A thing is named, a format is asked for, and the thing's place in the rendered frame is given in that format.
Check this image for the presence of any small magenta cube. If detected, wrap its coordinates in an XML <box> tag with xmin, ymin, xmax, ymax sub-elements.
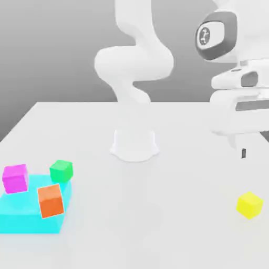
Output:
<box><xmin>2</xmin><ymin>163</ymin><xmax>29</xmax><ymax>194</ymax></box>

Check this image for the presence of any small orange cube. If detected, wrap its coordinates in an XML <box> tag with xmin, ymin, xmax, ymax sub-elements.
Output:
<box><xmin>37</xmin><ymin>183</ymin><xmax>65</xmax><ymax>220</ymax></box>

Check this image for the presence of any small green cube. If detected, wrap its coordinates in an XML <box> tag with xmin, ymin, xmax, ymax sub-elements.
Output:
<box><xmin>49</xmin><ymin>159</ymin><xmax>74</xmax><ymax>184</ymax></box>

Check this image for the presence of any large cyan box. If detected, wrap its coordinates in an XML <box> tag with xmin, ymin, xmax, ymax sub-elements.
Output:
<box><xmin>0</xmin><ymin>174</ymin><xmax>73</xmax><ymax>234</ymax></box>

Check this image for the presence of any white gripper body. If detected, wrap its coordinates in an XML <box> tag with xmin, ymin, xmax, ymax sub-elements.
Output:
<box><xmin>209</xmin><ymin>86</ymin><xmax>269</xmax><ymax>137</ymax></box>

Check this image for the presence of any small yellow cube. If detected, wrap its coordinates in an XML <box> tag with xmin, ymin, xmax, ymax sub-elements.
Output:
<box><xmin>235</xmin><ymin>191</ymin><xmax>264</xmax><ymax>220</ymax></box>

